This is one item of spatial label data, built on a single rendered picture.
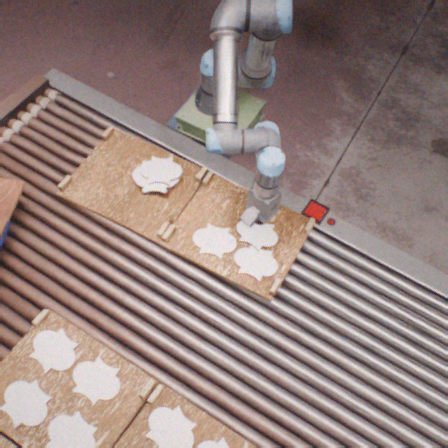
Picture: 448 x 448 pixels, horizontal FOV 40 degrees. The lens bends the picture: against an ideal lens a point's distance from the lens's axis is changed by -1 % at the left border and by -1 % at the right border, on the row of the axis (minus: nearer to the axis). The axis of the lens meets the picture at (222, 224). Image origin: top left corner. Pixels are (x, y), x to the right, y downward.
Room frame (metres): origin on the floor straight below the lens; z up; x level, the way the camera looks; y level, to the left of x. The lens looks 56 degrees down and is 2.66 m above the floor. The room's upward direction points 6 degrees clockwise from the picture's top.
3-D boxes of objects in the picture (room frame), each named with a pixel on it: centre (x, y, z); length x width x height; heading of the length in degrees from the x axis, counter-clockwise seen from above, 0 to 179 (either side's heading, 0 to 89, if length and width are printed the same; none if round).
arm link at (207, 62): (1.73, 0.08, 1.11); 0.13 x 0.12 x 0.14; 97
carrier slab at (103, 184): (1.31, 0.32, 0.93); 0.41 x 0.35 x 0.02; 68
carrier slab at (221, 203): (1.15, -0.06, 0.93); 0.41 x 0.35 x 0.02; 67
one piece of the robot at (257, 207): (1.13, -0.10, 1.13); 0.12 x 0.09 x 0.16; 142
